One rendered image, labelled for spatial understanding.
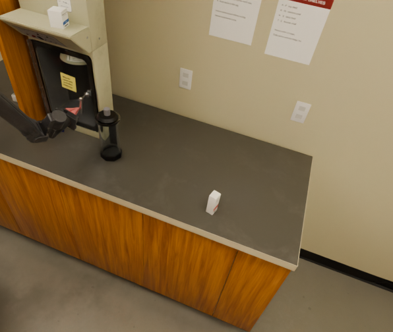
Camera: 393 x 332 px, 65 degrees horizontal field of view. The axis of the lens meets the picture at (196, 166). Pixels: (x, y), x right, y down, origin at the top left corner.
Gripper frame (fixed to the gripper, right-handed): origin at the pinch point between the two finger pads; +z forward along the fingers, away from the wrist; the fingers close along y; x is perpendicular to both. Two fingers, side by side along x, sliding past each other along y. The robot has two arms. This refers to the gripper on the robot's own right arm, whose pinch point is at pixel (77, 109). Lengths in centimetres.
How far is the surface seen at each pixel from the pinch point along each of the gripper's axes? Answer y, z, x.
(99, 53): 0.5, 10.4, -25.2
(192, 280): -90, -20, 47
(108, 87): -5.2, 15.0, -8.1
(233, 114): -64, 49, -10
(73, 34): 4.8, -3.6, -36.6
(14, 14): 31.8, 0.0, -28.0
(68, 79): 9.7, 5.6, -7.9
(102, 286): -51, -24, 105
